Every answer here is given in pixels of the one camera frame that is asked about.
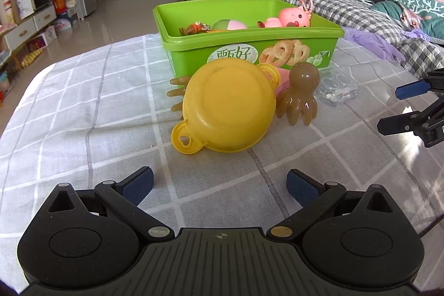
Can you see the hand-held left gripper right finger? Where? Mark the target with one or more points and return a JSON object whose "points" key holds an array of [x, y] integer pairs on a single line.
{"points": [[301, 187]]}

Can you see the small pink toy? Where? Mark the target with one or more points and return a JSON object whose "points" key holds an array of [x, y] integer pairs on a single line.
{"points": [[274, 22]]}

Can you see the green plastic box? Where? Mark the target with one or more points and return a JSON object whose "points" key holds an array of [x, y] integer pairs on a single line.
{"points": [[194, 51]]}

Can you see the row of yellow ducks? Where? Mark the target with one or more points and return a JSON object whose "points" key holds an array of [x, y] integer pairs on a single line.
{"points": [[33, 56]]}

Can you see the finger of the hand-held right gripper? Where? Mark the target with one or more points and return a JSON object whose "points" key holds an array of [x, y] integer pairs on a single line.
{"points": [[412, 90], [397, 125]]}

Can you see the white cardboard box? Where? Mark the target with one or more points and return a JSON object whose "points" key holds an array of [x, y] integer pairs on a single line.
{"points": [[47, 34]]}

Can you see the red gift box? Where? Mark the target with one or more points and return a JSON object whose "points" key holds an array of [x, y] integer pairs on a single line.
{"points": [[59, 1]]}

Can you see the beige starfish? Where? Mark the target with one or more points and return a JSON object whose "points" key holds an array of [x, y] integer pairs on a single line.
{"points": [[194, 29]]}

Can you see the white wooden tv cabinet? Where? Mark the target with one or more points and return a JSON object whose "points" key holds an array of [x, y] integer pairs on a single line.
{"points": [[41, 17]]}

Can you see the pink pig toy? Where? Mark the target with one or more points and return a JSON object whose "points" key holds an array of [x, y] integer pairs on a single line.
{"points": [[293, 17]]}

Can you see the blue and white box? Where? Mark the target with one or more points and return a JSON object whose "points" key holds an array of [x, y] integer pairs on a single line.
{"points": [[64, 23]]}

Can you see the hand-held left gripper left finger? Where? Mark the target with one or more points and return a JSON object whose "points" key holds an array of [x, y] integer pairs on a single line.
{"points": [[138, 185]]}

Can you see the green and pink toy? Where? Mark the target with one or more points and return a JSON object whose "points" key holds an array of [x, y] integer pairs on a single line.
{"points": [[227, 24]]}

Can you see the yellow toy pot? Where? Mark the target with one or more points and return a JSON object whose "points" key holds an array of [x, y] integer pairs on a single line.
{"points": [[225, 105]]}

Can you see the brown octopus toy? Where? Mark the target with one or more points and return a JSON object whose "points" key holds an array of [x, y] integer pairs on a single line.
{"points": [[301, 81], [180, 81]]}

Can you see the pink toy block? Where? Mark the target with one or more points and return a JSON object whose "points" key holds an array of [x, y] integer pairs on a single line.
{"points": [[284, 81]]}

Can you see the teal patterned cushion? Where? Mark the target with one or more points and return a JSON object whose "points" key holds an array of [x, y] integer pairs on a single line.
{"points": [[412, 4]]}

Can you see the clear plastic container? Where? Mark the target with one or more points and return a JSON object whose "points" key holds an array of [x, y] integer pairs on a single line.
{"points": [[338, 89]]}

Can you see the purple cloth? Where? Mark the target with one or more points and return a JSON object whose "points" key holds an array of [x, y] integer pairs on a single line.
{"points": [[371, 43]]}

